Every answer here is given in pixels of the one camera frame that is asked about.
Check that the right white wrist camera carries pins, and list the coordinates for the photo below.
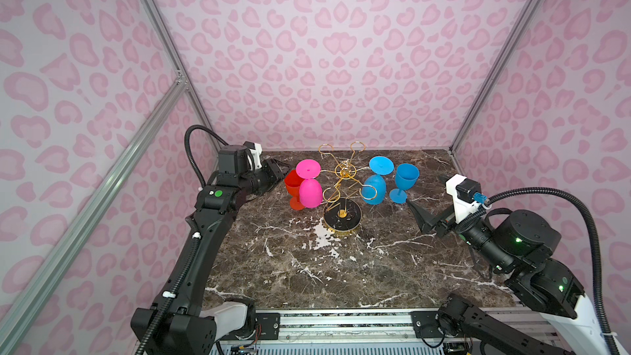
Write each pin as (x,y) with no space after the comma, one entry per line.
(467,196)

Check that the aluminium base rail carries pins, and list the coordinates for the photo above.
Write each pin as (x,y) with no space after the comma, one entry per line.
(340,331)

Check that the gold wire glass rack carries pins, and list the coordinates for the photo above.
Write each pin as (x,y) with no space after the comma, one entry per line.
(342,213)

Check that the blue wine glass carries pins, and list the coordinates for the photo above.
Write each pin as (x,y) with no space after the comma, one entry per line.
(375,180)
(405,178)

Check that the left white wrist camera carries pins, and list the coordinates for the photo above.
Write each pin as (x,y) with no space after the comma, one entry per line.
(255,153)

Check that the red plastic wine glass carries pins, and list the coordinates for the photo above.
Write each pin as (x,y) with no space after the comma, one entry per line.
(292,184)

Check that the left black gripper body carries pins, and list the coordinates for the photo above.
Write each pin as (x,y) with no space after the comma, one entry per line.
(264,177)

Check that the pink plastic wine glass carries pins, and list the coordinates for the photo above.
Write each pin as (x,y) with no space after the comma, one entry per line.
(310,190)

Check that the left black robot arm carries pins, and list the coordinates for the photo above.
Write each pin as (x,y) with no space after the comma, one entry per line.
(174,323)

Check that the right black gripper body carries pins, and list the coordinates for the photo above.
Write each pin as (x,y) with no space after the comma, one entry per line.
(450,220)

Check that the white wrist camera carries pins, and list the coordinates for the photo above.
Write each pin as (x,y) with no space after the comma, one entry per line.
(467,196)
(255,153)

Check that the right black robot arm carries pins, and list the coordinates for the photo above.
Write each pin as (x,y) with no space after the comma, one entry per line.
(521,244)

